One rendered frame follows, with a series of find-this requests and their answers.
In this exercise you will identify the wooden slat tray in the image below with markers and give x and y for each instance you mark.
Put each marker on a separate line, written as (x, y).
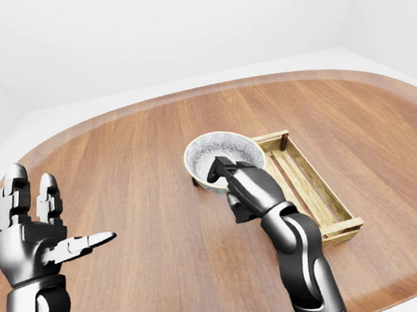
(310, 187)

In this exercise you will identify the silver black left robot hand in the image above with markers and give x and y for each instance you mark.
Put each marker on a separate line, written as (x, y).
(21, 243)

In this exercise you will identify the patterned black white bowl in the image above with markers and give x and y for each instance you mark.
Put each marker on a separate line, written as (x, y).
(218, 156)

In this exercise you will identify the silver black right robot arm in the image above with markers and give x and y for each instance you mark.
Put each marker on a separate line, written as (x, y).
(305, 268)

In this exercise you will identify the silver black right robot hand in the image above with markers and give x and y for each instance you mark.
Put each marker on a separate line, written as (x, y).
(252, 190)

